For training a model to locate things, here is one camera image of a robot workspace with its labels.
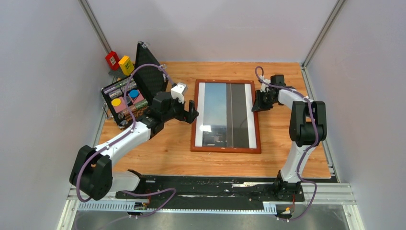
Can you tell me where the photo print white border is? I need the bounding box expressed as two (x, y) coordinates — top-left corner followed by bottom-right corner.
(194, 82), (257, 149)

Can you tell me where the yellow toy house block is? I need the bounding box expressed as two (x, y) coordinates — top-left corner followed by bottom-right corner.
(118, 55), (135, 76)

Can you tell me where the aluminium rail frame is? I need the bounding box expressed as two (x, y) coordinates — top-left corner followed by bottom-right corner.
(58, 175), (364, 230)

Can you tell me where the wooden picture frame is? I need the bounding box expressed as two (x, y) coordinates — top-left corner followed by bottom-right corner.
(190, 79), (262, 155)

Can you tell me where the black open toy case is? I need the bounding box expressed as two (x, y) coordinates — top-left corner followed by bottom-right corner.
(101, 41), (169, 129)

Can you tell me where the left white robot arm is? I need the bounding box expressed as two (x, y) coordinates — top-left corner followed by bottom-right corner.
(69, 92), (199, 202)

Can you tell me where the yellow round disc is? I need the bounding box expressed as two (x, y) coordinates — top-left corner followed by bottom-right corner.
(111, 98), (121, 107)

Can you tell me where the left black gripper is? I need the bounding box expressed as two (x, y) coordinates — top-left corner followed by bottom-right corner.
(162, 94), (199, 124)

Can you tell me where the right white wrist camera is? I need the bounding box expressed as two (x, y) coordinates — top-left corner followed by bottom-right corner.
(259, 75), (271, 92)

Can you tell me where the blue round disc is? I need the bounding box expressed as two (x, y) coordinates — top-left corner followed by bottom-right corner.
(129, 90), (139, 98)

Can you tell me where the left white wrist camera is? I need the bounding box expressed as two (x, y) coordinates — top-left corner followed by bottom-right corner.
(170, 82), (188, 104)

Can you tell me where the red toy house block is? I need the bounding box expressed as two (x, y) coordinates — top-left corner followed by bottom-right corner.
(105, 51), (119, 70)

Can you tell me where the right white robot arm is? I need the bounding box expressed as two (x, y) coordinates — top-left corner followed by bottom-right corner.
(252, 75), (327, 200)

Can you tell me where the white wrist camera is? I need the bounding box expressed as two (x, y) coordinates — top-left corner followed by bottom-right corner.
(259, 75), (271, 92)
(170, 82), (188, 104)

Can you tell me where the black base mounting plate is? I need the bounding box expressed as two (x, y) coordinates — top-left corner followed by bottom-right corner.
(133, 175), (305, 210)

